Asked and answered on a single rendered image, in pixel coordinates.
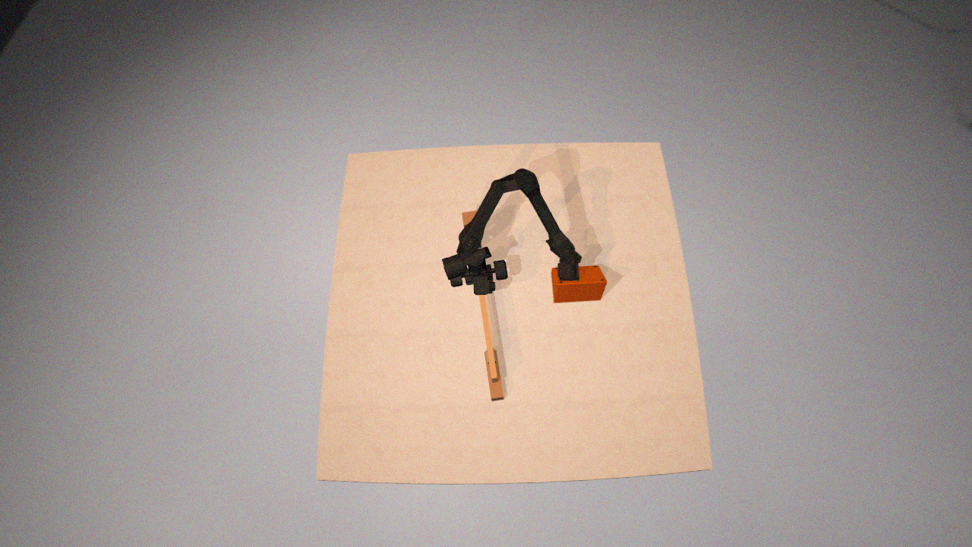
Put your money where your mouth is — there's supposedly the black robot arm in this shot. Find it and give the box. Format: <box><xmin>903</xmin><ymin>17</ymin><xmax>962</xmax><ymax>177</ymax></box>
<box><xmin>442</xmin><ymin>169</ymin><xmax>582</xmax><ymax>295</ymax></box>

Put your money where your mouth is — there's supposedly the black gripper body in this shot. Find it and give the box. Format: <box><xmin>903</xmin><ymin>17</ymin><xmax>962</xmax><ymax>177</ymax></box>
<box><xmin>450</xmin><ymin>260</ymin><xmax>508</xmax><ymax>287</ymax></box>

